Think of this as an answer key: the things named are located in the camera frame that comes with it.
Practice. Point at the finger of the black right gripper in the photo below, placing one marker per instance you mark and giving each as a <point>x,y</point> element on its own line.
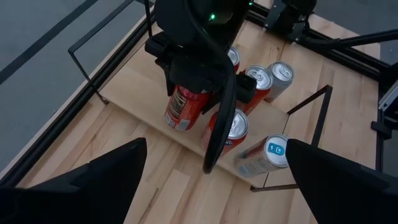
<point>214,104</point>
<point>170,82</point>

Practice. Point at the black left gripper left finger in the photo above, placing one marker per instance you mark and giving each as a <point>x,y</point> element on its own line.
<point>77,199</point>

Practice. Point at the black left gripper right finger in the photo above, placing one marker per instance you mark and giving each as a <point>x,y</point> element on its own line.
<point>342,196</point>

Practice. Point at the red Fanta soda can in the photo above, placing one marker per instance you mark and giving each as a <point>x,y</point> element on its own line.
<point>259,77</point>
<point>234,57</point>
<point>183,109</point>
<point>240,127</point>

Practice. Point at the silver and red can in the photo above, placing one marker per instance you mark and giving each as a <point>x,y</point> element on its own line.
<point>281,73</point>

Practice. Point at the tall blue silver can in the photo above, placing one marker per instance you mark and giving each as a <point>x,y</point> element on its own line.
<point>261,161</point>

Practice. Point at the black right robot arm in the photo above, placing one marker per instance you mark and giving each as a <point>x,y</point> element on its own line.
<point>289,15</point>

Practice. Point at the black metal wood-board shelf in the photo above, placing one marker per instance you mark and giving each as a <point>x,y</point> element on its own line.
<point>140,81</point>

